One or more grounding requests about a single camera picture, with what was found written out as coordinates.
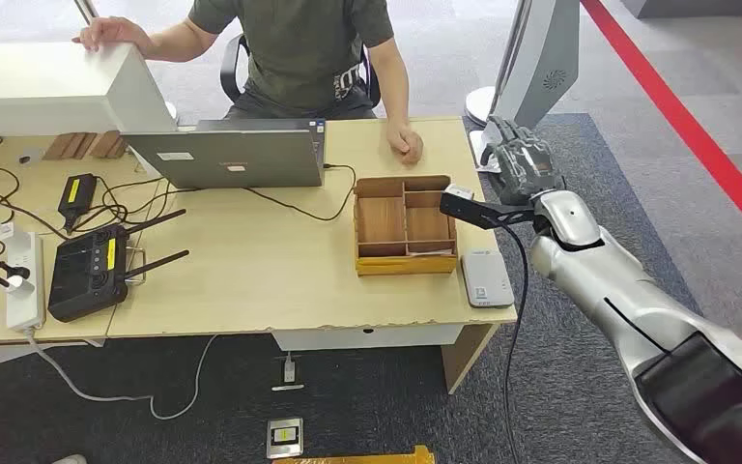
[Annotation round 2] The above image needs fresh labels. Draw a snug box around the black cable bundle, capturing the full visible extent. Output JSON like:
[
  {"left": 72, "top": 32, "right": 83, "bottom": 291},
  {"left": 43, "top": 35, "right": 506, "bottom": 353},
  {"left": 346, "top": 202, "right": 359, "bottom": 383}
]
[{"left": 0, "top": 134, "right": 184, "bottom": 289}]

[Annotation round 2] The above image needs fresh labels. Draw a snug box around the black office chair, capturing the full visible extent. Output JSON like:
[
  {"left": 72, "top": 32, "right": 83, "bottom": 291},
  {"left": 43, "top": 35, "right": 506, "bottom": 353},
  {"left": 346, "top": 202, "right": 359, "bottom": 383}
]
[{"left": 218, "top": 33, "right": 384, "bottom": 110}]

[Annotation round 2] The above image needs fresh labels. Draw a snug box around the grey laptop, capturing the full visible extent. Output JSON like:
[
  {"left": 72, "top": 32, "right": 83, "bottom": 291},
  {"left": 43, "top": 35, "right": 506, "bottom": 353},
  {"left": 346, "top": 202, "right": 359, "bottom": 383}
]
[{"left": 121, "top": 118, "right": 328, "bottom": 190}]

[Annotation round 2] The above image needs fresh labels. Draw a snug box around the person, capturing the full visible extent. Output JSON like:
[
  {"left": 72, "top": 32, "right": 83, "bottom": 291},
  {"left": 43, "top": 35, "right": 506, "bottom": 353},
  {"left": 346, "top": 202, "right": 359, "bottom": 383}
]
[{"left": 71, "top": 0, "right": 425, "bottom": 166}]

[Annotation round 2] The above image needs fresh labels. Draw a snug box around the white plug in floor socket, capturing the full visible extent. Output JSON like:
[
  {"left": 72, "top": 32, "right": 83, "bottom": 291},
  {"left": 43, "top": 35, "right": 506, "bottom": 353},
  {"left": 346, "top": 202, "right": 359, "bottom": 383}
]
[{"left": 271, "top": 350, "right": 305, "bottom": 392}]

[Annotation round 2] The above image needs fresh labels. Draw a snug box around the yellow floor tape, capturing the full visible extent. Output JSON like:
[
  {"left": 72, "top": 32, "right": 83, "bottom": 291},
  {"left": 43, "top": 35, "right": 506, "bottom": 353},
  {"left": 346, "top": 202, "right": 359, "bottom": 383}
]
[{"left": 273, "top": 445, "right": 437, "bottom": 464}]

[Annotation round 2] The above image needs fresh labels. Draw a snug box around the person's right hand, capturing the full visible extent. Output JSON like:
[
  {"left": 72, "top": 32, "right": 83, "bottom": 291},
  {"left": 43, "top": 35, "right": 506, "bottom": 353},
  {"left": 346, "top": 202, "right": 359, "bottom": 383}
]
[{"left": 71, "top": 15, "right": 154, "bottom": 56}]

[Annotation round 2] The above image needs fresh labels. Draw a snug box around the white kiosk display stand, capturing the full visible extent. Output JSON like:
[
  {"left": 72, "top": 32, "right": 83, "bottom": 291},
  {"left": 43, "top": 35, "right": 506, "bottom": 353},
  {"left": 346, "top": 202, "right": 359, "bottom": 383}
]
[{"left": 463, "top": 0, "right": 582, "bottom": 174}]

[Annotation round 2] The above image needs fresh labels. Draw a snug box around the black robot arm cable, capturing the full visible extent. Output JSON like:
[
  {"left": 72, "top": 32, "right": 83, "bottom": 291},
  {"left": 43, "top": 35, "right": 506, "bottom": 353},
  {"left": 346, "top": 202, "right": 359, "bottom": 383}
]
[{"left": 482, "top": 216, "right": 531, "bottom": 464}]

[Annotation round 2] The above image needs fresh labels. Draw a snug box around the black remote controller with antennas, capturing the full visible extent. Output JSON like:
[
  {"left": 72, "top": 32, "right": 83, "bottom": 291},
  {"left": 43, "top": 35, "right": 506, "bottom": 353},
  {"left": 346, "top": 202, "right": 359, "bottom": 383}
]
[{"left": 46, "top": 208, "right": 190, "bottom": 324}]

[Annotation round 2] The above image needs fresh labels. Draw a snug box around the white card reader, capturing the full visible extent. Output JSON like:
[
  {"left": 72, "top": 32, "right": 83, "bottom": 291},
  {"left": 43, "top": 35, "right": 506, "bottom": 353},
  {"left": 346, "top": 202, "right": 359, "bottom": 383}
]
[{"left": 460, "top": 249, "right": 516, "bottom": 310}]

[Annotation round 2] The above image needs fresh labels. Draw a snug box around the white power strip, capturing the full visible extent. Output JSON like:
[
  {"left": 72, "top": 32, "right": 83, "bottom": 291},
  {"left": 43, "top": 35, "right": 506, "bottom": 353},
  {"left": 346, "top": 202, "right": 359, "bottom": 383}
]
[{"left": 4, "top": 230, "right": 47, "bottom": 333}]

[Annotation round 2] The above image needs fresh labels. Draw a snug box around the silver floor socket plate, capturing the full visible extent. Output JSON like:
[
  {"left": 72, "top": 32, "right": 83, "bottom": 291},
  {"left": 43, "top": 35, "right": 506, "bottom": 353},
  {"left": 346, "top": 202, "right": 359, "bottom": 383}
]
[{"left": 266, "top": 417, "right": 305, "bottom": 460}]

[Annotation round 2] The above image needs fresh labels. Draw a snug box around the white counter box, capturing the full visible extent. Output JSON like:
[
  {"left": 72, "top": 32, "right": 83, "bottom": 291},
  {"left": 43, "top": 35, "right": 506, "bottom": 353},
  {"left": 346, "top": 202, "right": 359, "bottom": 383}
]
[{"left": 0, "top": 41, "right": 179, "bottom": 137}]

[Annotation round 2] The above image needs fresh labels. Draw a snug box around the wooden compartment tray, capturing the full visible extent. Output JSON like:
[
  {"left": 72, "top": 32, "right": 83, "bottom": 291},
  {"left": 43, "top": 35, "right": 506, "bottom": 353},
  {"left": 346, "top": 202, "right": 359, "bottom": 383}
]
[{"left": 353, "top": 174, "right": 460, "bottom": 277}]

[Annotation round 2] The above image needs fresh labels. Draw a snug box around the black plug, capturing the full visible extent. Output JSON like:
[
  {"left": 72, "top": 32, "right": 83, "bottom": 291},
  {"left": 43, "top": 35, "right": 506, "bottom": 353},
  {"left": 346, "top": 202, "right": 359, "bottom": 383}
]
[{"left": 0, "top": 255, "right": 32, "bottom": 283}]

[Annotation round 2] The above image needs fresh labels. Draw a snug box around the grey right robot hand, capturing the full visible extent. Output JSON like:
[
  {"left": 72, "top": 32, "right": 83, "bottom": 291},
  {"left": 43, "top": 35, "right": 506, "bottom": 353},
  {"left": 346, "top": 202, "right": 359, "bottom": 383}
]
[{"left": 480, "top": 115, "right": 567, "bottom": 206}]

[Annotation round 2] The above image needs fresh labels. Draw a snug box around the white power strip cable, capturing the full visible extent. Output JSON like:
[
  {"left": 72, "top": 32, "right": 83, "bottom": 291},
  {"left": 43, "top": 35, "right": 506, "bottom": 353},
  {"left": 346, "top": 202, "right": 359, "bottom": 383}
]
[{"left": 23, "top": 328, "right": 220, "bottom": 422}]

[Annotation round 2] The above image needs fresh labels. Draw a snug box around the black laptop cable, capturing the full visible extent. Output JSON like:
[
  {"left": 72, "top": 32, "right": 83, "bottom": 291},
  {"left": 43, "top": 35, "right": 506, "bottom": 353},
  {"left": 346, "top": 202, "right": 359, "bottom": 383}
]
[{"left": 243, "top": 162, "right": 358, "bottom": 223}]

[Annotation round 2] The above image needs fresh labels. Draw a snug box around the black power adapter yellow label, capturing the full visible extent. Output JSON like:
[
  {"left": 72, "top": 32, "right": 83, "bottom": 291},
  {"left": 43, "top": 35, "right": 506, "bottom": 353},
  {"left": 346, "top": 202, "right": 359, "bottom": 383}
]
[{"left": 57, "top": 172, "right": 99, "bottom": 233}]

